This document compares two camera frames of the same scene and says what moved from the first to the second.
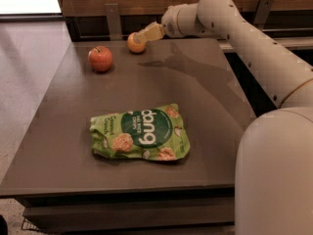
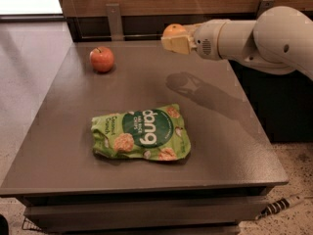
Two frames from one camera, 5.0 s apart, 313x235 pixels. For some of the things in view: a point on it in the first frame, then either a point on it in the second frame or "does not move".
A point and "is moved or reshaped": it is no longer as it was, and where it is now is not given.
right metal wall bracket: (262, 12) does not move
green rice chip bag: (155, 133) does not move
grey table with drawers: (67, 189) does not move
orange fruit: (135, 46) is moved or reshaped
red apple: (100, 59) does not move
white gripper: (170, 23) → (205, 40)
